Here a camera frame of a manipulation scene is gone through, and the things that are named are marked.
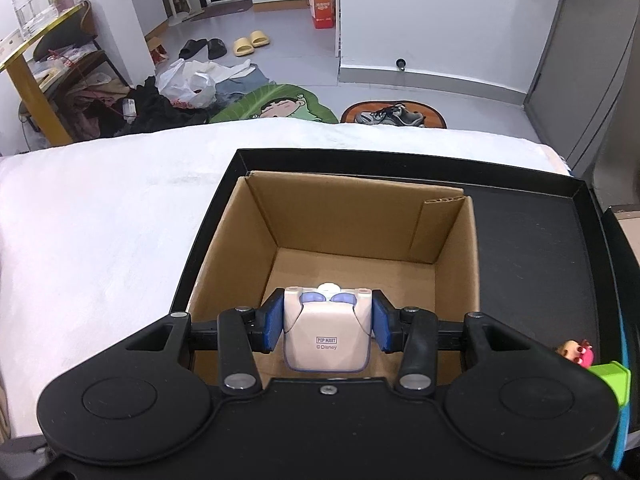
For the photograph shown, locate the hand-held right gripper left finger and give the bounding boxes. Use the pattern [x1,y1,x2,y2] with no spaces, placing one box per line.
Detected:
[125,287,286,395]

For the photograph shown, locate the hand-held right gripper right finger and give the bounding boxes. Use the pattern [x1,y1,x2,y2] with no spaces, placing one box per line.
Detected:
[371,290,555,394]

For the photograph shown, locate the white cube figurine toy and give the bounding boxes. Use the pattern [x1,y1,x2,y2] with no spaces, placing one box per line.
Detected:
[282,282,376,374]

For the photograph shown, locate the brown cardboard box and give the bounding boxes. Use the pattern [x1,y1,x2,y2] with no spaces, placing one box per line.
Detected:
[186,170,482,386]

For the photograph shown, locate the black shallow tray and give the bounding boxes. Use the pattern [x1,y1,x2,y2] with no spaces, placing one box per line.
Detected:
[170,148,626,396]

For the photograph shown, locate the green block toy with doll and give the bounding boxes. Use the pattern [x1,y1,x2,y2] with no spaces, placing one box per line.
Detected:
[556,339,632,408]

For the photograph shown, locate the grey sneaker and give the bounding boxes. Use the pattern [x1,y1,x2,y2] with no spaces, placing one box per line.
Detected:
[354,110,396,126]
[385,103,426,128]

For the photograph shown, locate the orange floor mat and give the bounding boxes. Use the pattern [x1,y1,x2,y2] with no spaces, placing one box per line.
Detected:
[340,101,447,130]

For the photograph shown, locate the green cartoon floor mat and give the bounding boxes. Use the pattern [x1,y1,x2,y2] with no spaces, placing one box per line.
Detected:
[207,83,340,125]

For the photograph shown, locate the black clothes pile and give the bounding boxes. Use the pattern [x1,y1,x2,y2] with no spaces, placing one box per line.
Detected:
[97,76,211,138]

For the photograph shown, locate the blue jeans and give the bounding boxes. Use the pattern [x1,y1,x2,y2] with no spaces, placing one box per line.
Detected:
[215,64,278,98]

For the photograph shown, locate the white plastic bag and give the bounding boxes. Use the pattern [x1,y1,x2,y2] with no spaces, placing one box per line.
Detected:
[156,58,218,110]

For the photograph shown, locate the white cloth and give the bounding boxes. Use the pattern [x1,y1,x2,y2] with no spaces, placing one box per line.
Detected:
[220,59,256,81]

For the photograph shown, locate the blue and white cushion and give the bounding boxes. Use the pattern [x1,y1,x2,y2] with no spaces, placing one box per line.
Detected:
[611,280,640,468]

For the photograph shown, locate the pink clothes pile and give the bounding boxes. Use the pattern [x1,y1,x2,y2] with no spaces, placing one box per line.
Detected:
[62,72,131,143]

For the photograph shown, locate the brown paper bag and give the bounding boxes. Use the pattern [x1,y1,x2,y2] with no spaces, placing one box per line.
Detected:
[145,36,171,66]

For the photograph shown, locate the orange cardboard box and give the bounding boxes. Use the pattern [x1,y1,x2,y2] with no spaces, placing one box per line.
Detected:
[306,0,336,30]

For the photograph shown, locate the brown doormat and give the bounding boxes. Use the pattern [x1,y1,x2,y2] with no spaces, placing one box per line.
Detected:
[190,0,253,22]

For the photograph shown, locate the yellow framed shelf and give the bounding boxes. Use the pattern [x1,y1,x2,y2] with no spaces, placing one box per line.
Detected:
[0,0,131,148]

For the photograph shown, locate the black chair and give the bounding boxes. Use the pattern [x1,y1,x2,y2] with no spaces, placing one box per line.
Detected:
[32,24,98,61]

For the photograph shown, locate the clear glass jar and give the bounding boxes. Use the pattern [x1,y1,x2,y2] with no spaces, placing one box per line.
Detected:
[11,0,51,38]

